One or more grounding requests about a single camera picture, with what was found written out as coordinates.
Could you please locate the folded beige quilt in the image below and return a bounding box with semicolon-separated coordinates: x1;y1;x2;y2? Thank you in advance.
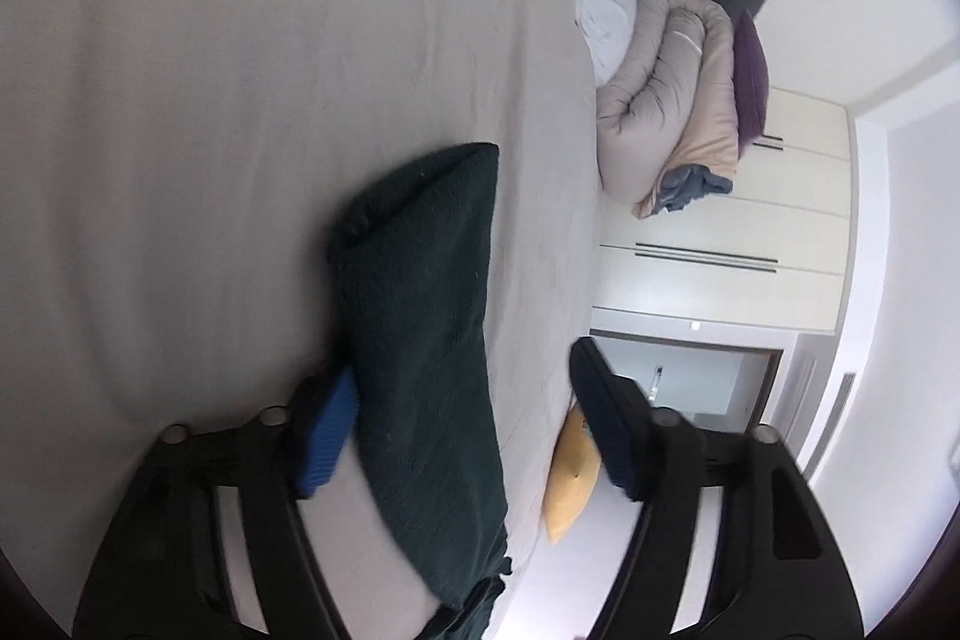
596;0;740;220

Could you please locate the yellow pillow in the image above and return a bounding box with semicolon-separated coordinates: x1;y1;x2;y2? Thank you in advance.
541;404;601;545

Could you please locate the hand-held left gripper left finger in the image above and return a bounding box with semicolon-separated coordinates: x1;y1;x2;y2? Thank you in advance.
71;366;361;640

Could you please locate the blue grey crumpled cloth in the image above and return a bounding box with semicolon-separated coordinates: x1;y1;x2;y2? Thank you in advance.
654;164;734;215

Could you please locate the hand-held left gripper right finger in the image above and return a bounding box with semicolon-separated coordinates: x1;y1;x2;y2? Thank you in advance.
568;336;886;640

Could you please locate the bed with light grey sheet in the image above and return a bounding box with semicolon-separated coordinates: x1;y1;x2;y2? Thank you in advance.
0;0;638;640

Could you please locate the cream wardrobe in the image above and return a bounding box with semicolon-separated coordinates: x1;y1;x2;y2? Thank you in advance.
590;85;856;337

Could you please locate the purple cushion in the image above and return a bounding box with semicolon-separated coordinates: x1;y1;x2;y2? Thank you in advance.
731;8;770;146

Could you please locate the dark green towel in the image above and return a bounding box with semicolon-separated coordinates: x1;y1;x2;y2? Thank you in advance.
326;142;515;640

